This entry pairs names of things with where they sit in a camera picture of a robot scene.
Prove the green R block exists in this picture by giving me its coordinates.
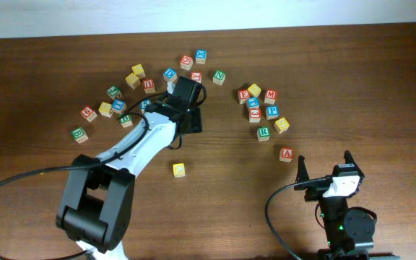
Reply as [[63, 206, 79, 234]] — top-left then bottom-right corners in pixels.
[[257, 127, 271, 142]]

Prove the yellow C block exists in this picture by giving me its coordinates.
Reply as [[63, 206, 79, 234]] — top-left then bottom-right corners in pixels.
[[173, 163, 186, 178]]

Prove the blue P block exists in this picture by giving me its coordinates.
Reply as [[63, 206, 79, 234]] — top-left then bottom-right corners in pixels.
[[266, 105, 280, 120]]

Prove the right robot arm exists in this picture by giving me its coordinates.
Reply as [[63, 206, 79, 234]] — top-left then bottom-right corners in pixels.
[[295, 150, 377, 259]]

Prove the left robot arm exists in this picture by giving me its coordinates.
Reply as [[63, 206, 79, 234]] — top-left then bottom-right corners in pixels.
[[56, 77, 207, 259]]

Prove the red A block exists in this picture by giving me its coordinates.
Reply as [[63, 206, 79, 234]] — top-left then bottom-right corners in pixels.
[[279, 147, 293, 162]]

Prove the blue D block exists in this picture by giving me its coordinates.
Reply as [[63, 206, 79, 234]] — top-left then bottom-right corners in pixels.
[[163, 67, 178, 82]]

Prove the blue 5 block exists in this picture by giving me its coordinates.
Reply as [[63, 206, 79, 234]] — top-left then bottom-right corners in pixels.
[[139, 99, 152, 113]]

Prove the red U block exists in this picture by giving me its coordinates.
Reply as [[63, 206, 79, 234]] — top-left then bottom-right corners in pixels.
[[142, 79, 155, 94]]

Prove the red C block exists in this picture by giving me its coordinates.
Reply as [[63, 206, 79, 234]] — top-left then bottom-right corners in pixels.
[[180, 55, 194, 71]]

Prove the green N block upper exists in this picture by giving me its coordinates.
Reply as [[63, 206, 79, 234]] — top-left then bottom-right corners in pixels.
[[213, 70, 226, 85]]

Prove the blue X block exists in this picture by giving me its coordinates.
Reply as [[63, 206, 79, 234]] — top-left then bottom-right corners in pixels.
[[195, 49, 207, 64]]

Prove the yellow S block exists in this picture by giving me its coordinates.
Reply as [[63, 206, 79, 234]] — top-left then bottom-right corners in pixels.
[[274, 117, 290, 134]]

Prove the yellow block upper left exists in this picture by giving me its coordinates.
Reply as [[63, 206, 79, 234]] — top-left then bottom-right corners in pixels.
[[131, 64, 146, 79]]

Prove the green B block inner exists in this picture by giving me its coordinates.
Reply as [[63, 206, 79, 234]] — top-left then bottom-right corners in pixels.
[[119, 115, 133, 128]]

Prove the green b block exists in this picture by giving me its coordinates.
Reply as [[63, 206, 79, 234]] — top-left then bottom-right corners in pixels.
[[119, 115, 133, 128], [71, 127, 88, 144]]

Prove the blue block left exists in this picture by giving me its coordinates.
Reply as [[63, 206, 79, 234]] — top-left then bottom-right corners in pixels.
[[111, 99, 126, 115]]

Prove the red E block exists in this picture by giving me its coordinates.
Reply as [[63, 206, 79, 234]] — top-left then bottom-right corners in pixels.
[[238, 90, 250, 104]]

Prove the green J block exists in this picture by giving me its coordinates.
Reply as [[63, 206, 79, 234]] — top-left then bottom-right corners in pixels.
[[106, 85, 122, 100]]

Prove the blue I block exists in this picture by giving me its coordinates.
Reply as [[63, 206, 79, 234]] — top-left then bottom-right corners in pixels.
[[246, 97, 260, 110]]

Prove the red 3 block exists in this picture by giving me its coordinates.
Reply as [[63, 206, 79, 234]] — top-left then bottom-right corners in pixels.
[[249, 108, 261, 123]]

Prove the yellow block near E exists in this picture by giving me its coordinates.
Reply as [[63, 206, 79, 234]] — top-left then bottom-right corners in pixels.
[[247, 84, 261, 98]]

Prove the red M block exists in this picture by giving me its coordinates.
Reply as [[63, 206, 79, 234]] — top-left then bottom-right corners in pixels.
[[264, 90, 277, 105]]

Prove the red 6 block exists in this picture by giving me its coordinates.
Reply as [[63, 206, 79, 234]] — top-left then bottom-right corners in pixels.
[[80, 105, 97, 122]]

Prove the green B block outer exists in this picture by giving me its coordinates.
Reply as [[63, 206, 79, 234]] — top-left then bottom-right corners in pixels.
[[71, 127, 88, 144]]

